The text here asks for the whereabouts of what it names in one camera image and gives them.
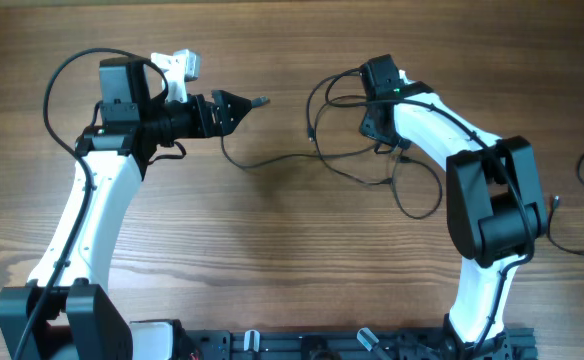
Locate thin black usb cable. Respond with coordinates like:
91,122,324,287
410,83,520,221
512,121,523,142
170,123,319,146
305,74,444,221

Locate black mounting rail base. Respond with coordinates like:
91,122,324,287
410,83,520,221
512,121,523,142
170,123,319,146
186,327,538,360

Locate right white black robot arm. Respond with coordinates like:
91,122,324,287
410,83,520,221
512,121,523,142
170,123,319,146
357,55,548,359

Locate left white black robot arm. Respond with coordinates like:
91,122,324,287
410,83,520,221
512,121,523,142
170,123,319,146
0,48,255,359

